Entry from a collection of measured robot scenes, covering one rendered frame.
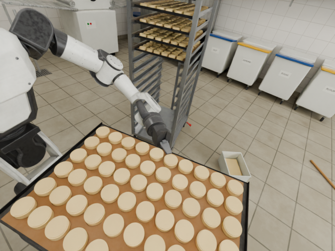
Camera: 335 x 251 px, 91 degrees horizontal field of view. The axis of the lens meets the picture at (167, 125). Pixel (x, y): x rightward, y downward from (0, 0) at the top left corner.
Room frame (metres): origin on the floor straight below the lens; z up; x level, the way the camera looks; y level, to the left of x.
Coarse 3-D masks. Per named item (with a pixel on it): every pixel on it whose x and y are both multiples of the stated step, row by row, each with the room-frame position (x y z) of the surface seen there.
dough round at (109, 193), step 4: (112, 184) 0.23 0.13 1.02; (104, 188) 0.21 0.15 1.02; (108, 188) 0.21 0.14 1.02; (112, 188) 0.21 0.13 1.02; (116, 188) 0.22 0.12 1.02; (104, 192) 0.20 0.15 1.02; (108, 192) 0.20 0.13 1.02; (112, 192) 0.20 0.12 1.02; (116, 192) 0.21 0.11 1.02; (104, 196) 0.19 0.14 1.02; (108, 196) 0.19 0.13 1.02; (112, 196) 0.19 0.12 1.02; (116, 196) 0.20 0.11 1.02; (104, 200) 0.18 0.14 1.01; (108, 200) 0.18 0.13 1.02; (112, 200) 0.18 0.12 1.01
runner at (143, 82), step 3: (159, 69) 1.81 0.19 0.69; (162, 69) 1.83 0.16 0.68; (153, 72) 1.66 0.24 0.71; (156, 72) 1.73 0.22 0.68; (150, 75) 1.59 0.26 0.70; (153, 75) 1.65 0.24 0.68; (147, 78) 1.53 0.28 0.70; (150, 78) 1.57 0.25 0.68; (144, 81) 1.47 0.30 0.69; (147, 81) 1.50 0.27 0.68; (141, 84) 1.41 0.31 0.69; (144, 84) 1.43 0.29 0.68; (138, 87) 1.36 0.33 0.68; (141, 87) 1.37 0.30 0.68; (138, 90) 1.31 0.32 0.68
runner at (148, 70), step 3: (159, 60) 1.79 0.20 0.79; (162, 60) 1.87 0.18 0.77; (156, 63) 1.72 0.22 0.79; (159, 63) 1.77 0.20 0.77; (153, 66) 1.65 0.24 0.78; (156, 66) 1.68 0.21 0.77; (147, 69) 1.52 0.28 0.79; (150, 69) 1.58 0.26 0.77; (153, 69) 1.60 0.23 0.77; (144, 72) 1.46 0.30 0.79; (147, 72) 1.51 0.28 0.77; (141, 75) 1.41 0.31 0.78; (144, 75) 1.44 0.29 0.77; (135, 78) 1.31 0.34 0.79; (138, 78) 1.36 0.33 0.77; (141, 78) 1.37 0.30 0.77; (135, 81) 1.30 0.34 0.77; (138, 81) 1.31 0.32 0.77
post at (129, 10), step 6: (126, 0) 1.28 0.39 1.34; (132, 0) 1.29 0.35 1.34; (132, 12) 1.29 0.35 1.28; (132, 24) 1.28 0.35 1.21; (132, 30) 1.28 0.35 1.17; (132, 42) 1.28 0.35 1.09; (132, 54) 1.28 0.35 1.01; (132, 66) 1.27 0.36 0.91; (132, 78) 1.27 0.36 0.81; (132, 108) 1.27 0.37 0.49; (132, 114) 1.27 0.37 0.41; (132, 120) 1.27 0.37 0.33; (132, 126) 1.27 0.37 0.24; (132, 132) 1.27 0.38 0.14
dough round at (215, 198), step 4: (208, 192) 0.25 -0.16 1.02; (212, 192) 0.25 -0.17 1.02; (216, 192) 0.25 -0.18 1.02; (220, 192) 0.26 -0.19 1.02; (208, 196) 0.24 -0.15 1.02; (212, 196) 0.24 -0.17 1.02; (216, 196) 0.24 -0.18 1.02; (220, 196) 0.24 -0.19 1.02; (208, 200) 0.23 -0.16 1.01; (212, 200) 0.23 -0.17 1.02; (216, 200) 0.23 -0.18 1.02; (220, 200) 0.23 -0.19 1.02; (212, 204) 0.22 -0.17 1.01; (216, 204) 0.22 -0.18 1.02; (220, 204) 0.22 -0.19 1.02
